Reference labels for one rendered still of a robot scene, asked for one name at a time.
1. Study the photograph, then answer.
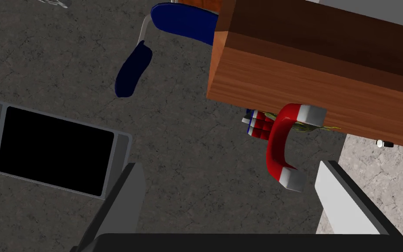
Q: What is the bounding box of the red horseshoe magnet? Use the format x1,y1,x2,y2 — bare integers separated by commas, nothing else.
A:
266,103,327,193

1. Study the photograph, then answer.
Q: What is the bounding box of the red white blue puzzle cube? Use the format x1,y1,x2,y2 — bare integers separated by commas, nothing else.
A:
241,109,275,140

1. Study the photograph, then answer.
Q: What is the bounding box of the blue chair with grey frame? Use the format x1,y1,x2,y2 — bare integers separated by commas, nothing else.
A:
115,0,224,98

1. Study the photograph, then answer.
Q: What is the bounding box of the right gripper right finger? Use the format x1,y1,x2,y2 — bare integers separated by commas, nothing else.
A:
314,160,394,235

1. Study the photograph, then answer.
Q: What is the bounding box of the brown wooden cabinet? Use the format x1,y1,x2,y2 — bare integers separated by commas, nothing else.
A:
206,0,403,152

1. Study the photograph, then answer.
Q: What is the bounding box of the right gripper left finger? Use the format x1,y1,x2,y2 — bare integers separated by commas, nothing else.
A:
79,162,147,247

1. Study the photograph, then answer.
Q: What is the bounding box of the black tablet with grey frame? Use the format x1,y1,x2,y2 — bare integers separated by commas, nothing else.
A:
0,101,133,200

